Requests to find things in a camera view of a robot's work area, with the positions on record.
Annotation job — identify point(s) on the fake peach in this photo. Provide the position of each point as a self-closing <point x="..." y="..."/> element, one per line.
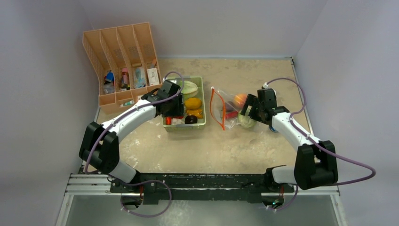
<point x="239" y="100"/>

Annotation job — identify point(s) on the light green plastic basket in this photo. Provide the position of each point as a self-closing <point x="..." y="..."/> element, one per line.
<point x="201" y="95"/>

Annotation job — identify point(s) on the fake red chili pepper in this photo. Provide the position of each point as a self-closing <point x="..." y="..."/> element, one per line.
<point x="231" y="115"/>

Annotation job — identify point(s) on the blue object in organizer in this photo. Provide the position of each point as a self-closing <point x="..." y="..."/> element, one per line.
<point x="109" y="77"/>

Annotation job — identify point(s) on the white packaged item card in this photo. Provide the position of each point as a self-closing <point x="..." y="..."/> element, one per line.
<point x="153" y="76"/>

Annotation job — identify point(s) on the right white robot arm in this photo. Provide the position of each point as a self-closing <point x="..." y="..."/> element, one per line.
<point x="315" y="164"/>

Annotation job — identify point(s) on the fake green cabbage head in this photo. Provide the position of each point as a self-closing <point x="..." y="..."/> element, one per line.
<point x="245" y="121"/>

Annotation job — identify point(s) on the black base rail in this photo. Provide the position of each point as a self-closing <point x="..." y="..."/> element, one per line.
<point x="154" y="187"/>

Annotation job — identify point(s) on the fake purple onion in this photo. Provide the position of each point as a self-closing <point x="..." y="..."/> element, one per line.
<point x="229" y="106"/>

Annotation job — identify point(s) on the fake dark purple plum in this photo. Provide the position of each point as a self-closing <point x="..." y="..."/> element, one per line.
<point x="191" y="119"/>

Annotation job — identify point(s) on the clear zip top bag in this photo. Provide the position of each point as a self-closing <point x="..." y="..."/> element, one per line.
<point x="217" y="108"/>

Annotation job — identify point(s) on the fake white garlic bulb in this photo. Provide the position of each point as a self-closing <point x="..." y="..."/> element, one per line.
<point x="176" y="121"/>

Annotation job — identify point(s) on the light blue packet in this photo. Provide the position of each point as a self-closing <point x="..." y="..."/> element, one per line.
<point x="139" y="78"/>

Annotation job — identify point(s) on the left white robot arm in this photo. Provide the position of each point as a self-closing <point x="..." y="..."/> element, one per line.
<point x="100" y="144"/>

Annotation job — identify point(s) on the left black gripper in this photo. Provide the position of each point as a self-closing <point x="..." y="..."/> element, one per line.
<point x="178" y="111"/>

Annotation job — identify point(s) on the pink plastic file organizer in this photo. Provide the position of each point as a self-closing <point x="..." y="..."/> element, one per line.
<point x="125" y="61"/>

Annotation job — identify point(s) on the fake yellow lemon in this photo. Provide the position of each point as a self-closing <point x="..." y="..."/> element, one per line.
<point x="193" y="103"/>

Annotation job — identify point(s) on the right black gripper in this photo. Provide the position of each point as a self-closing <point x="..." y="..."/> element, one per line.
<point x="251" y="110"/>

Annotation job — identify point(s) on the fake napa cabbage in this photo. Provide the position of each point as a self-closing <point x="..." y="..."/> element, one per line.
<point x="190" y="89"/>

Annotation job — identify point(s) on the pink capped bottle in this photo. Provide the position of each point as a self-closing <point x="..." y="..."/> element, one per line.
<point x="124" y="80"/>

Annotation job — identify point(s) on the fake orange ginger root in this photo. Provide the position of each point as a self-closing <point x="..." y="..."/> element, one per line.
<point x="197" y="113"/>

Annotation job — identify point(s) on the green white glue stick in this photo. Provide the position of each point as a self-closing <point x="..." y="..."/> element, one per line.
<point x="128" y="103"/>

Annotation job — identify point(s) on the fake red bell pepper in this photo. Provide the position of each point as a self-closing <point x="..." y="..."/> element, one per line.
<point x="168" y="120"/>

